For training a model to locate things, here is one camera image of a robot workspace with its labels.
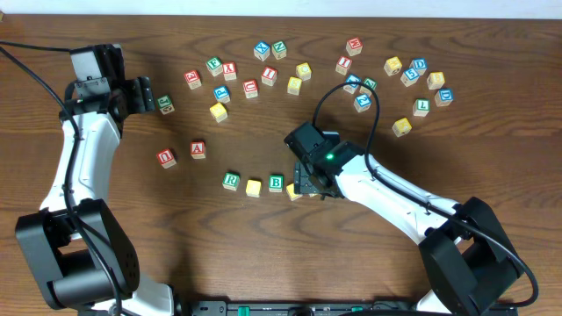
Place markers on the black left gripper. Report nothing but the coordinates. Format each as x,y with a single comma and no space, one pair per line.
143,94

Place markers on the red A letter block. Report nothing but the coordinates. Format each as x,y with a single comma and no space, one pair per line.
198,150

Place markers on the green R letter block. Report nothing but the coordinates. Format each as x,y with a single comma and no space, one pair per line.
231,181

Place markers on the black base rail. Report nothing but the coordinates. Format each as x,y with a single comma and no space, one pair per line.
222,308

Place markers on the blue D letter block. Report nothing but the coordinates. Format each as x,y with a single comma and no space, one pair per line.
419,65

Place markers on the red I block left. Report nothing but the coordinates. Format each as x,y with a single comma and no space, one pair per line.
269,76

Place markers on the green J letter block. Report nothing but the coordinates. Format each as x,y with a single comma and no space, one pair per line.
165,105

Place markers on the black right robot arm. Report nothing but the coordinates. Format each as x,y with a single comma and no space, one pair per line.
469,259

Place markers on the red U letter block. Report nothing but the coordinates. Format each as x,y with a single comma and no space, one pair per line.
250,88

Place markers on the red U block left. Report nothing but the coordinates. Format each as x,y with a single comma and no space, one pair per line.
166,158

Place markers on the green L letter block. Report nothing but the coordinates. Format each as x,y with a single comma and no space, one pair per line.
421,107

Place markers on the yellow 8 block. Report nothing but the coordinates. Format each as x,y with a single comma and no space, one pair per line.
435,80

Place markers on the red I letter block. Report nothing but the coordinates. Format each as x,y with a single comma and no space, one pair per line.
343,65

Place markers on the green B letter block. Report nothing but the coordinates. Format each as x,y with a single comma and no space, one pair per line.
276,183

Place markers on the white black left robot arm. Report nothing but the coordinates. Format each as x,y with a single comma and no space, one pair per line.
79,255

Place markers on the plain yellow wooden block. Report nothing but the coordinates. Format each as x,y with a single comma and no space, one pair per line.
219,112

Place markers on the blue D block right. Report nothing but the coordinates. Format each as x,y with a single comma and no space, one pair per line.
444,97

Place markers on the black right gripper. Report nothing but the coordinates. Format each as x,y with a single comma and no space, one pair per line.
305,180

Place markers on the yellow O block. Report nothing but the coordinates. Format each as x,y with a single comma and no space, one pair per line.
290,189

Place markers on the blue L letter block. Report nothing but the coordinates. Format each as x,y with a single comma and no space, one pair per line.
352,84

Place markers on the green N letter block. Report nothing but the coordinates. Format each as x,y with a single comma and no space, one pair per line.
279,50

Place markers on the blue P letter block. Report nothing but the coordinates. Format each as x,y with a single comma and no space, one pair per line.
222,94

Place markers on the green Z letter block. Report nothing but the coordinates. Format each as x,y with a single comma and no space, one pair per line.
369,86

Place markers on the red N letter block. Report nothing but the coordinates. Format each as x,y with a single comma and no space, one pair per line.
354,46

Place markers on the blue X letter block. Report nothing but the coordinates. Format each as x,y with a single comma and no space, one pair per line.
261,51

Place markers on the red G letter block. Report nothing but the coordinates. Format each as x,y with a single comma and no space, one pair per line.
193,79

